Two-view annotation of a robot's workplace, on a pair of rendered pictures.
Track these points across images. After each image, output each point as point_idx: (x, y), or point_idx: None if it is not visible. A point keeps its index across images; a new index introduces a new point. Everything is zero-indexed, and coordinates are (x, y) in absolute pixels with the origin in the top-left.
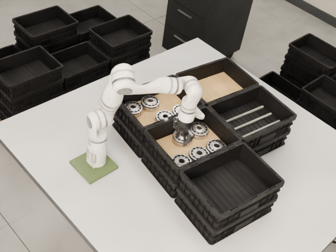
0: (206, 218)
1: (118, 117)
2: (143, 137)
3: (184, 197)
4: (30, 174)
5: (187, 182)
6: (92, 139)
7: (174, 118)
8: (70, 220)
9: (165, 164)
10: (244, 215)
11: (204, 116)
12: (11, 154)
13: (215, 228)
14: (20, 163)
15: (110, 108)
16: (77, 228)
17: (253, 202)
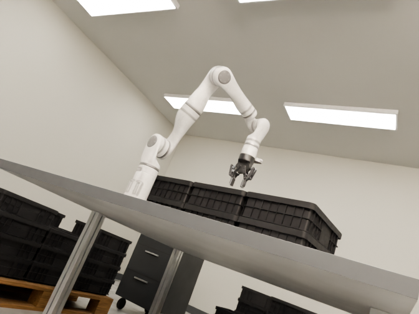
0: (290, 223)
1: (150, 195)
2: (187, 197)
3: (253, 219)
4: (58, 175)
5: (260, 195)
6: (148, 160)
7: (232, 164)
8: (120, 195)
9: (222, 200)
10: (321, 243)
11: (262, 161)
12: (27, 172)
13: (305, 229)
14: (42, 172)
15: (193, 109)
16: (132, 199)
17: (329, 225)
